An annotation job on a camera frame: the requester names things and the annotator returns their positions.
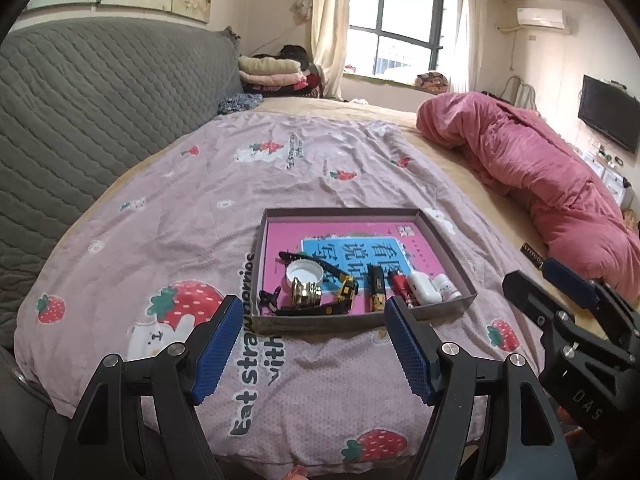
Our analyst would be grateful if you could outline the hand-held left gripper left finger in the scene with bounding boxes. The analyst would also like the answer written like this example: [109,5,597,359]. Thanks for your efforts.
[62,294,244,480]

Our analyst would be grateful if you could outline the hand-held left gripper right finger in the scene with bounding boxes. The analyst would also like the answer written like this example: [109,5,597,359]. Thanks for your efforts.
[384,295,578,480]

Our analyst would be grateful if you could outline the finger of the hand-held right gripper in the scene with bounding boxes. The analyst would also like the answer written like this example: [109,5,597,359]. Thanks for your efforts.
[501,269,577,347]
[541,257,640,348]

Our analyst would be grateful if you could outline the red lighter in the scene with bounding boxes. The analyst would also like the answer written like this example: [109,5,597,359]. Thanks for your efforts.
[390,272,417,309]

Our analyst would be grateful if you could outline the white earbuds case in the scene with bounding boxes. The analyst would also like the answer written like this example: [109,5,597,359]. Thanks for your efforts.
[406,270,443,306]

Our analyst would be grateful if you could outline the black and gold bar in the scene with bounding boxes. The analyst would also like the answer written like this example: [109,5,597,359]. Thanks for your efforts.
[366,265,387,312]

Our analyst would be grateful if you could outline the black hair clip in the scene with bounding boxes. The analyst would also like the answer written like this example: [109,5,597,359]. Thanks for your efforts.
[257,287,281,313]

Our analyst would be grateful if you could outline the white pill bottle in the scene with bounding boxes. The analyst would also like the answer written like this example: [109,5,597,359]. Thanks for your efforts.
[431,273,463,302]

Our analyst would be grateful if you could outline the black and yellow wristwatch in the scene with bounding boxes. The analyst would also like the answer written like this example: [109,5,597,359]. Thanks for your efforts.
[275,250,360,317]

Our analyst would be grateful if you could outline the shallow pink cardboard box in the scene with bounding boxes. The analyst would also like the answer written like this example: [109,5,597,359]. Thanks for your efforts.
[248,207,478,336]

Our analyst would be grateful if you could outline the round brass metal knob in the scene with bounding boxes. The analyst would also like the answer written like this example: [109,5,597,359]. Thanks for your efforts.
[291,280,322,308]

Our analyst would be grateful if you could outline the white plastic bottle cap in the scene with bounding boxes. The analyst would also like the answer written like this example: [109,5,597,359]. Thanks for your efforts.
[286,259,325,291]

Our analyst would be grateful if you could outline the person's right hand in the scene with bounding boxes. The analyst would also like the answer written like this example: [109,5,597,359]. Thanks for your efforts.
[556,406,588,441]

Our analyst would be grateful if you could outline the small black labelled case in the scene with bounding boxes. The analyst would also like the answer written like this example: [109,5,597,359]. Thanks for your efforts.
[520,242,548,268]

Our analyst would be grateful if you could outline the white storage drawers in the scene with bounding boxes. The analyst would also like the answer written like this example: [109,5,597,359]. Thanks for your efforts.
[582,150,631,206]

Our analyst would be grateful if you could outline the pink duvet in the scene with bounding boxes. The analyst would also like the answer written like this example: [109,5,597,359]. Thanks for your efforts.
[416,91,640,306]

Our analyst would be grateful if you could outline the pink strawberry printed blanket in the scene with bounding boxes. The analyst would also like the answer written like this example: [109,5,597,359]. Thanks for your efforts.
[15,110,566,461]

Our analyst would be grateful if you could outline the white metal chair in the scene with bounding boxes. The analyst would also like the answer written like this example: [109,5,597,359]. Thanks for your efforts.
[502,76,538,111]

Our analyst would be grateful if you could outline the brown patterned cloth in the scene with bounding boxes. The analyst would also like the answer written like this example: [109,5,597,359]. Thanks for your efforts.
[416,72,451,93]

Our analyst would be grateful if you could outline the dark patterned cloth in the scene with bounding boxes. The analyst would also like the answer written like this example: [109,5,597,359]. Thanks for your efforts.
[217,94,263,116]

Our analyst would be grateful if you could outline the white air conditioner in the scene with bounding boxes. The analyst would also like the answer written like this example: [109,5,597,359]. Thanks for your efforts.
[515,7,571,36]

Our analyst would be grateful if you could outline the cream curtain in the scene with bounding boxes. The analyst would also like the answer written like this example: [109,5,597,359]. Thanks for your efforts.
[297,0,356,101]
[450,0,491,95]

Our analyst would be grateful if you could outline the grey quilted headboard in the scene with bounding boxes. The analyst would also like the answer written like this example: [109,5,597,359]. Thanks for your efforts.
[0,20,261,346]

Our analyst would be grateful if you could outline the pink folded blanket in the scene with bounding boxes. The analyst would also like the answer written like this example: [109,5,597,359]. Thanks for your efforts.
[242,72,306,89]

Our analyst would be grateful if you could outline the beige folded blanket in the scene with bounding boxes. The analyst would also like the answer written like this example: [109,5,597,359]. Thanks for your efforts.
[237,55,301,78]

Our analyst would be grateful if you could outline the dark framed window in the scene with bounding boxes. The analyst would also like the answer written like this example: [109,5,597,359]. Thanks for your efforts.
[345,0,466,88]

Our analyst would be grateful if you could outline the black garment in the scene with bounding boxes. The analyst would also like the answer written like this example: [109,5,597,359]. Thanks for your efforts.
[277,45,311,68]

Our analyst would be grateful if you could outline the black wall television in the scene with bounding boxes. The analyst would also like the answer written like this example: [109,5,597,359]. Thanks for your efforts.
[577,75,640,155]

